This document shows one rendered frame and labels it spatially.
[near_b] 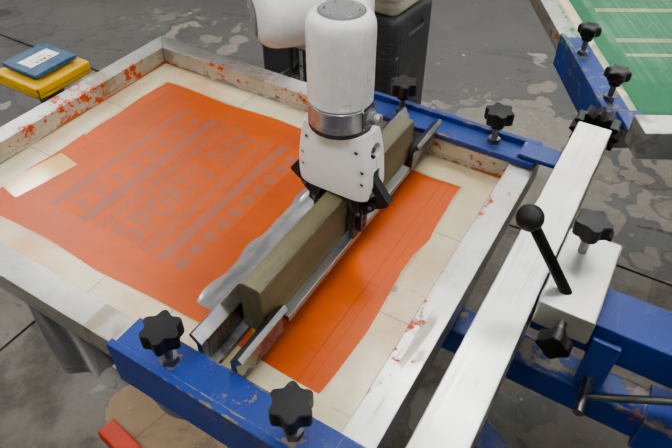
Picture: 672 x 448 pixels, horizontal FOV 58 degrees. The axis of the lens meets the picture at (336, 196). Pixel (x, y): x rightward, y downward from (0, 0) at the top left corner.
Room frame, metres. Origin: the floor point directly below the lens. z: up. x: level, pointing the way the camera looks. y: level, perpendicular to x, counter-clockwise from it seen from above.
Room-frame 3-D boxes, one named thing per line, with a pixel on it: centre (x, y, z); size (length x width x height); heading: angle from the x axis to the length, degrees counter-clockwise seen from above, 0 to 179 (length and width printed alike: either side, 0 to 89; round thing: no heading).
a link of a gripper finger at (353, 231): (0.56, -0.04, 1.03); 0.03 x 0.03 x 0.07; 59
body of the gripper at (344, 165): (0.58, -0.01, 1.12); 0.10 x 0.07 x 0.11; 59
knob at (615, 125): (0.76, -0.40, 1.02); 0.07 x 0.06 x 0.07; 59
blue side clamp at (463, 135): (0.80, -0.18, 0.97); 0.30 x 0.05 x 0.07; 59
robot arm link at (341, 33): (0.62, -0.01, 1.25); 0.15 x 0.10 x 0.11; 13
